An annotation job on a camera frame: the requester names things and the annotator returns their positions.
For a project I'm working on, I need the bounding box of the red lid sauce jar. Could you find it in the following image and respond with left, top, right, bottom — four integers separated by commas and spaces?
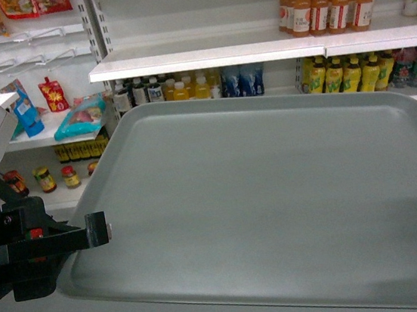
60, 165, 81, 189

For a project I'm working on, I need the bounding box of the hanging red snack bag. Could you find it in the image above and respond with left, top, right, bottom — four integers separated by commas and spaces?
0, 0, 73, 20

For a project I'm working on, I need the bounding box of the orange juice bottle back left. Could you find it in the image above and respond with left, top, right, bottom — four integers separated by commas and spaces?
279, 0, 289, 32

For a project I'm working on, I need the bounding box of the blue water bottle pack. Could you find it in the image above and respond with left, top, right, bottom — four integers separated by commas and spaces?
221, 62, 265, 98

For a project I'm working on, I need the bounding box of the orange juice bottle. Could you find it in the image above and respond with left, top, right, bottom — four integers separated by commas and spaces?
310, 0, 329, 36
292, 0, 311, 38
279, 0, 289, 32
329, 0, 349, 34

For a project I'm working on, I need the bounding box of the teal snack bag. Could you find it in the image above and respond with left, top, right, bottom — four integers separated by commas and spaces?
54, 92, 106, 141

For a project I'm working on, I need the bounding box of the dark drink bottle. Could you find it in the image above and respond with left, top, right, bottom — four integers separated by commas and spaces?
147, 77, 164, 103

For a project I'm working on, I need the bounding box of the yellow lid sauce jar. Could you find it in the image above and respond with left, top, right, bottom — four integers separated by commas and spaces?
32, 166, 57, 193

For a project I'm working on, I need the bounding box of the orange juice bottle front left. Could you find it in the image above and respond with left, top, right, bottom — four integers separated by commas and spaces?
292, 0, 311, 38

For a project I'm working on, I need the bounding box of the white shelf upright post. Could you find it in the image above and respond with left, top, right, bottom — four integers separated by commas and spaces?
75, 0, 122, 114

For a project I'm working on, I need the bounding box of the orange juice bottle right edge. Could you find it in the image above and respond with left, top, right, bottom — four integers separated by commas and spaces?
351, 0, 375, 32

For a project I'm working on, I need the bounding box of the red pouch snack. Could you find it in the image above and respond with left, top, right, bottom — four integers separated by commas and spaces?
38, 77, 70, 113

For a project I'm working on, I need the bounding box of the blue snack bag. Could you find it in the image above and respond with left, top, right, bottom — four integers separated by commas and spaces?
0, 79, 45, 137

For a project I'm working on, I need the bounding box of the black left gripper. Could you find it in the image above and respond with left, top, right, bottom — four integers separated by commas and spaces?
0, 198, 112, 301

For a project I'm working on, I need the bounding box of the yellow green tea bottle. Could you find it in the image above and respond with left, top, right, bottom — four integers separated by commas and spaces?
308, 57, 326, 94
325, 58, 343, 93

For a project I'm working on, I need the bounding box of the grey silver tray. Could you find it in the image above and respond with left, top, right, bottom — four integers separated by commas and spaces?
58, 92, 417, 308

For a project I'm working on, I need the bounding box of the yellow juice bottle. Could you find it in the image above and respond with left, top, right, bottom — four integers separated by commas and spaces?
195, 76, 211, 100

